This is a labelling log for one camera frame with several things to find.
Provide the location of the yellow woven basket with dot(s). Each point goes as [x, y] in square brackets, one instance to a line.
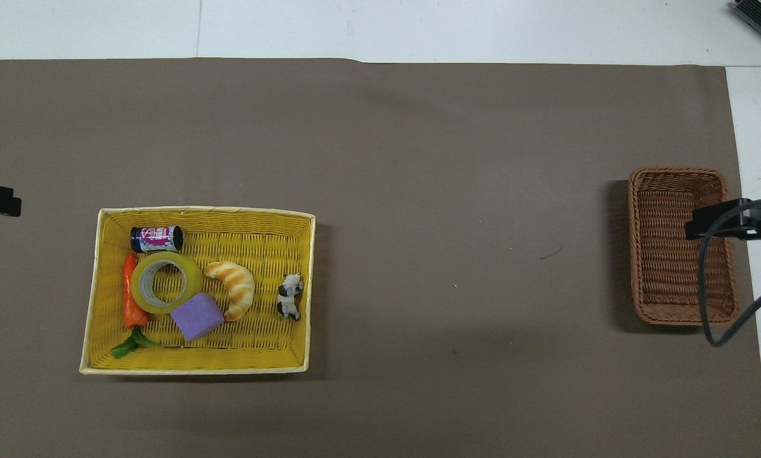
[259, 242]

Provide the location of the yellowish clear tape roll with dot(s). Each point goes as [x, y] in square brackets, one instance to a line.
[140, 286]

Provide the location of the brown wicker basket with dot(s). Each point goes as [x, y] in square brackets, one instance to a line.
[660, 254]

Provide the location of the black and white cow figurine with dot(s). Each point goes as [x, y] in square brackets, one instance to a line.
[289, 296]

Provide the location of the toy croissant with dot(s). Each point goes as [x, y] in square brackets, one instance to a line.
[237, 283]

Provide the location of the purple foam block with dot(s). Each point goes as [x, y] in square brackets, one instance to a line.
[196, 318]

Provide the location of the small dark can pink print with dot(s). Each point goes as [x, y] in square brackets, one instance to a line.
[156, 238]

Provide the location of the orange toy carrot green leaves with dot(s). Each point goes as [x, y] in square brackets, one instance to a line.
[130, 299]

